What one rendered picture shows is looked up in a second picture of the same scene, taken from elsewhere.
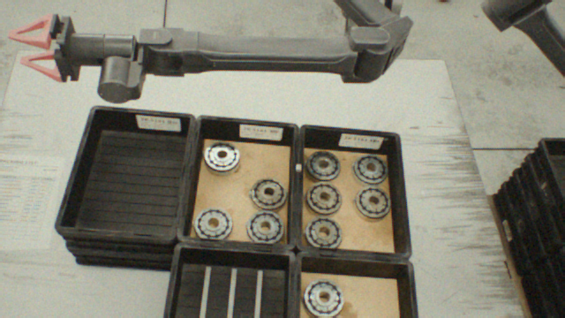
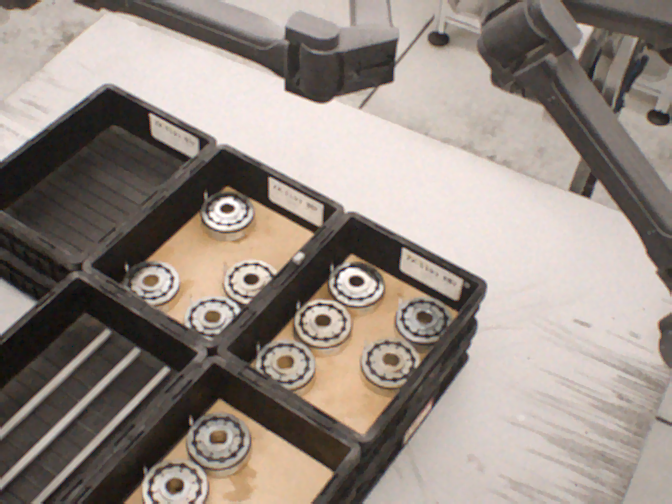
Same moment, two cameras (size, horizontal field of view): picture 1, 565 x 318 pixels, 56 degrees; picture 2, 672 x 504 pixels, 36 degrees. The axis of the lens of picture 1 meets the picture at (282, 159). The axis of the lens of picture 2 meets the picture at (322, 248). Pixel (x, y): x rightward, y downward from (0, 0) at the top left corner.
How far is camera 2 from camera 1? 82 cm
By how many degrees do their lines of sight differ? 24
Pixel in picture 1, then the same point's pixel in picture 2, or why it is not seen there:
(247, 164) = (257, 240)
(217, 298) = (93, 372)
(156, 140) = (167, 161)
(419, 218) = (485, 449)
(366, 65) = (303, 68)
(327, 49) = (260, 29)
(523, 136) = not seen: outside the picture
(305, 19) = not seen: hidden behind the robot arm
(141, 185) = (108, 204)
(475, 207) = (596, 481)
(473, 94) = not seen: outside the picture
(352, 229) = (337, 386)
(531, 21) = (535, 77)
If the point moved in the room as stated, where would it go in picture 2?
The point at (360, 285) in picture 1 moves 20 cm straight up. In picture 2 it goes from (288, 459) to (289, 391)
